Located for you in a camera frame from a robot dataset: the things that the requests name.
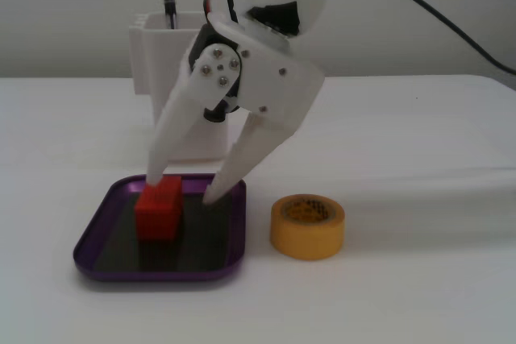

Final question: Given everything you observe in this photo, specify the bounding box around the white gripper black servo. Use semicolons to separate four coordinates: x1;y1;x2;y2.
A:
145;12;326;205

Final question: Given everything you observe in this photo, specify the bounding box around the red rectangular block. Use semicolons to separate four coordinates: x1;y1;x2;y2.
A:
134;176;182;242

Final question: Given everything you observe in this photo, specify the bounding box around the white plastic pen holder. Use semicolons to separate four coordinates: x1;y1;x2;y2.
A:
128;11;234;162

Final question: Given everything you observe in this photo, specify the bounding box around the yellow tape roll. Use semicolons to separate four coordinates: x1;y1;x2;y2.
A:
269;193;346;261

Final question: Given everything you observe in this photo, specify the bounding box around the purple metal tray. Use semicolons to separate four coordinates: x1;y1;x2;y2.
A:
73;173;248;283

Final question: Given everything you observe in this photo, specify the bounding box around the long thick black cable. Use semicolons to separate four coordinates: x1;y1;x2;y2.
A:
360;0;516;78

